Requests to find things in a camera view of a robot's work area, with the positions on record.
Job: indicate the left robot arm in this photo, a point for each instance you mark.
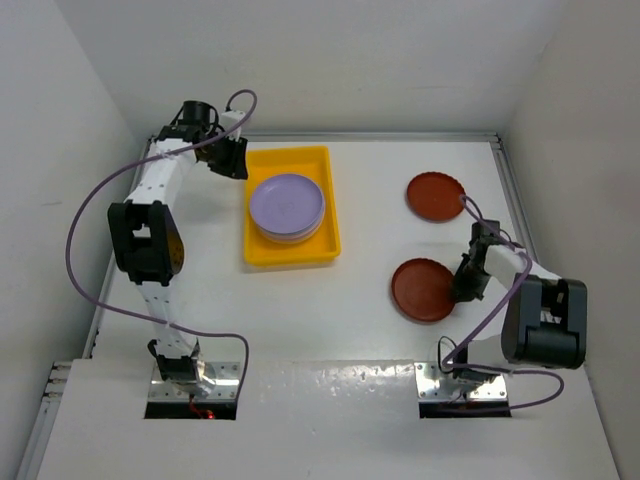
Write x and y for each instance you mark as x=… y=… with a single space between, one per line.
x=145 y=238

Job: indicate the lilac plate front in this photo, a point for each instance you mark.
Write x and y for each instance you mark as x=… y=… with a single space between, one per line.
x=287 y=228

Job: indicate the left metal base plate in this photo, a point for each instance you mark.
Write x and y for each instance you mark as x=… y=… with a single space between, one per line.
x=218 y=384

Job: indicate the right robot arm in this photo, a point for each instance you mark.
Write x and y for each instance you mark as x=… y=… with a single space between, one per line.
x=540 y=324

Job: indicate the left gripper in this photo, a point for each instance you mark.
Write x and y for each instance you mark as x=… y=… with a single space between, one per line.
x=234 y=166

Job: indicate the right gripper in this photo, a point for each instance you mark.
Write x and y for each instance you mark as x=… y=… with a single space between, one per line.
x=462 y=292

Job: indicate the yellow plastic bin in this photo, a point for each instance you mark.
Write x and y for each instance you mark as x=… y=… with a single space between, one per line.
x=312 y=162

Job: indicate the blue plate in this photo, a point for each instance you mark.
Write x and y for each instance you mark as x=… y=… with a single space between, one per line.
x=290 y=240

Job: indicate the brown plate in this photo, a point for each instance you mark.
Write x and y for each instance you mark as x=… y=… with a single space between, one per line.
x=435 y=196
x=421 y=290

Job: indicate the metal base plate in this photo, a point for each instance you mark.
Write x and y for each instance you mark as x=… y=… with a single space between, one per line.
x=434 y=386
x=218 y=384

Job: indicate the lilac plate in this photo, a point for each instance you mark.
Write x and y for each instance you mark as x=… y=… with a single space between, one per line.
x=286 y=204
x=287 y=228

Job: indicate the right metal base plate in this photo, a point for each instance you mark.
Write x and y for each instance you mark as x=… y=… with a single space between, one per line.
x=434 y=386

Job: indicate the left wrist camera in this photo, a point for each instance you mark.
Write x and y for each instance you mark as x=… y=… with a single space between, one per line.
x=231 y=117

